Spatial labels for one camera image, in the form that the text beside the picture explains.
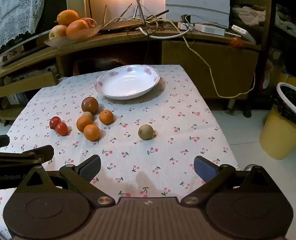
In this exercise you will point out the dark storage shelf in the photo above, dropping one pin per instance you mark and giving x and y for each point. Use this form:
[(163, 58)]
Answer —
[(267, 17)]

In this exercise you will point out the small orange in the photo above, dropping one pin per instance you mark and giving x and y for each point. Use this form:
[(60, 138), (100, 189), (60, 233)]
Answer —
[(91, 132), (106, 117), (83, 123)]

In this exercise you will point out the small red object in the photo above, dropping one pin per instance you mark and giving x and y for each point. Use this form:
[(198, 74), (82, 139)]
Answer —
[(235, 42)]

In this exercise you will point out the wooden desk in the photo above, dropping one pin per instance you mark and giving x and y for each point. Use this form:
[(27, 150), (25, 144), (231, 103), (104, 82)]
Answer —
[(208, 55)]

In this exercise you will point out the black router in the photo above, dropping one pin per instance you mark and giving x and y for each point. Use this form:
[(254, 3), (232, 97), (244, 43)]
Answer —
[(118, 26)]

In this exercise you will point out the dark red round fruit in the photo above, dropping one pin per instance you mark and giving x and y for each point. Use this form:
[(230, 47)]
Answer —
[(89, 104)]

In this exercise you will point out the brown round fruit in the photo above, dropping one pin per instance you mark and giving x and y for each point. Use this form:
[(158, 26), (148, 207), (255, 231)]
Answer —
[(145, 131)]

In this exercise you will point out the large orange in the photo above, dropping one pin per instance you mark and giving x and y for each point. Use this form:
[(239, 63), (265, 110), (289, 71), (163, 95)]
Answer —
[(77, 28), (67, 17)]

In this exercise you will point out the red apple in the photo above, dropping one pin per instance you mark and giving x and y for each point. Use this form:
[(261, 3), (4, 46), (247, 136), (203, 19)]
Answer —
[(91, 23)]

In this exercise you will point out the black bin bag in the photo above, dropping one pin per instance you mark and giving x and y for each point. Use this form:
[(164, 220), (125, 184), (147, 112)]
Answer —
[(292, 105)]

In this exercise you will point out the cherry print tablecloth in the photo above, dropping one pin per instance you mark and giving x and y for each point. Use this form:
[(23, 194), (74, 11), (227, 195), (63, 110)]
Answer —
[(163, 120)]

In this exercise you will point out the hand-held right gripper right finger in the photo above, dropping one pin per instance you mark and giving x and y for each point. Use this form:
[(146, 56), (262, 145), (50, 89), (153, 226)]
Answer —
[(204, 168)]

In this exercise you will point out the white slim device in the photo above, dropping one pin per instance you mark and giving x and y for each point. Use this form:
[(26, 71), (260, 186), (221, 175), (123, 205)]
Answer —
[(242, 31)]

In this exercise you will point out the white power adapter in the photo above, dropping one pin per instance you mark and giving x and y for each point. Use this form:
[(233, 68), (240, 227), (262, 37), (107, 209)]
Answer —
[(184, 26)]

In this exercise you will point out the black television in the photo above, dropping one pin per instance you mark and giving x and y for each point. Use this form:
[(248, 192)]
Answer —
[(57, 2)]

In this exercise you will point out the pale yellow apple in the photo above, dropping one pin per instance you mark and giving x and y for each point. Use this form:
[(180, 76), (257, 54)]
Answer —
[(57, 32)]

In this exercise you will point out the white floral plate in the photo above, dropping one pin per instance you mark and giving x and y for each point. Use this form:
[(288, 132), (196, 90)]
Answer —
[(128, 82)]

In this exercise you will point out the brown dry sticks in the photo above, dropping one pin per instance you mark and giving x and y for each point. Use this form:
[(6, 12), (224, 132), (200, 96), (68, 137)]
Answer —
[(104, 12)]

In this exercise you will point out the small tan longan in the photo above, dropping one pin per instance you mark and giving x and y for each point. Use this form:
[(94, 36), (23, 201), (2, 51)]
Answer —
[(88, 115)]

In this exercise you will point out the white lace cloth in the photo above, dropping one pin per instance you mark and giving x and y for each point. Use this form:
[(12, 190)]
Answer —
[(10, 15)]

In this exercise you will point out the red tomato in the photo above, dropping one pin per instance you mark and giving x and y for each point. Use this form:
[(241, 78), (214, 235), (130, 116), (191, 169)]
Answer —
[(62, 129), (54, 121)]

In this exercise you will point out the white power strip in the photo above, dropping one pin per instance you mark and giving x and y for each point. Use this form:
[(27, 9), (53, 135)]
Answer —
[(209, 29)]

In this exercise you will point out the glass fruit dish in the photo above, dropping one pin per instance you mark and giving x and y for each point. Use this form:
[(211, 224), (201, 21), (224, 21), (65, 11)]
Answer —
[(63, 41)]

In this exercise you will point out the yellow trash bin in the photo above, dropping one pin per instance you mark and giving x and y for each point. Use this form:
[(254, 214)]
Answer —
[(277, 137)]

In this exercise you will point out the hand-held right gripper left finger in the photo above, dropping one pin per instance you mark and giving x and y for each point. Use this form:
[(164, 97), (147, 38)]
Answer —
[(90, 168)]

